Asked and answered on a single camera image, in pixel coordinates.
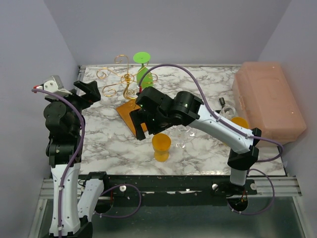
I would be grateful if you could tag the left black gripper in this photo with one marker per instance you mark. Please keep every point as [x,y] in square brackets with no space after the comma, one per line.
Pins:
[92,93]

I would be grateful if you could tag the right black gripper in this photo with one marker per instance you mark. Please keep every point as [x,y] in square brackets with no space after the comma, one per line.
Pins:
[139,117]

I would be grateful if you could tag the orange wine glass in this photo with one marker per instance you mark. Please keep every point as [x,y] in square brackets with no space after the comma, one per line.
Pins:
[161,144]
[240,122]

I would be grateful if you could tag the clear wine glass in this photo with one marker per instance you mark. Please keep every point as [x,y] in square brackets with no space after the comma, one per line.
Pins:
[181,134]
[192,132]

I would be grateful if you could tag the green wine glass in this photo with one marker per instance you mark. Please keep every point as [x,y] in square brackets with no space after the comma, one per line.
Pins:
[143,59]

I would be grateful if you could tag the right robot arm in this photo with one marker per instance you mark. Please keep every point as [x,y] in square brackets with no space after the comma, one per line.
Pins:
[189,110]

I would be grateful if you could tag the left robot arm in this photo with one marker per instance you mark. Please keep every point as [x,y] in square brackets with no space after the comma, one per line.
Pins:
[72,214]

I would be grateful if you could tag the wooden rack base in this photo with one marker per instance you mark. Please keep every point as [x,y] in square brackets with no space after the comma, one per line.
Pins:
[124,112]

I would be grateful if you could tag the orange wine glass on table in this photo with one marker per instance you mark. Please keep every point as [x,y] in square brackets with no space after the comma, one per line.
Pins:
[240,122]

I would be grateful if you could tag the black cylinder piece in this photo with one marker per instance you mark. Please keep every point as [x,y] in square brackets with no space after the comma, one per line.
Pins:
[222,104]

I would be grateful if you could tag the clear glass on table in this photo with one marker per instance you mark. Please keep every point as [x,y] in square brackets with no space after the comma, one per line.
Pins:
[228,112]

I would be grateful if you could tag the pink plastic storage box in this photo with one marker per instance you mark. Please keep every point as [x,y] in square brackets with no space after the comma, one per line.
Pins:
[264,99]

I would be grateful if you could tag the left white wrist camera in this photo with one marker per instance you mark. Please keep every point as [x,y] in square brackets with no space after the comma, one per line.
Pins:
[53,84]

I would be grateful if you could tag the gold wire glass rack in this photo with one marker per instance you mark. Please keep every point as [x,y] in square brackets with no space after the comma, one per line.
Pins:
[126,79]

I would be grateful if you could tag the black mounting rail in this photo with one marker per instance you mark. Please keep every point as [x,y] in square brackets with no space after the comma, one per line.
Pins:
[167,191]

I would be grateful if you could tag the aluminium frame rail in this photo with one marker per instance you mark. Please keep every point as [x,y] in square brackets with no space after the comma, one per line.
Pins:
[46,191]

